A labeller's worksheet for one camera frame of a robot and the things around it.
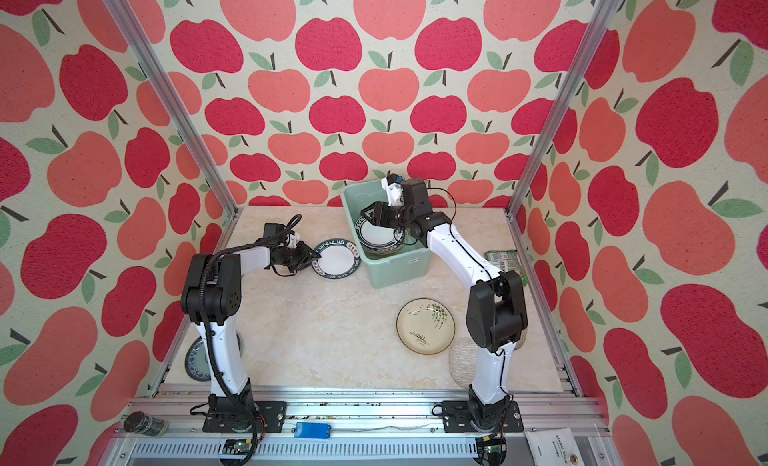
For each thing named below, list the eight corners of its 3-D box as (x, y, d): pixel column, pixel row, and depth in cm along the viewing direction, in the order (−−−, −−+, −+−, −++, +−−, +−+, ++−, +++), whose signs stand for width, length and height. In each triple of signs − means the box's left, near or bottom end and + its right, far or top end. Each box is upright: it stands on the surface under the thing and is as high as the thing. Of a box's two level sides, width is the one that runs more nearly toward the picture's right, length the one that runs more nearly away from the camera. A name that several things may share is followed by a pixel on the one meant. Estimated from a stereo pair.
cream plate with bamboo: (397, 355, 86) (397, 352, 84) (395, 302, 97) (396, 298, 95) (458, 355, 86) (460, 352, 84) (449, 302, 97) (451, 298, 95)
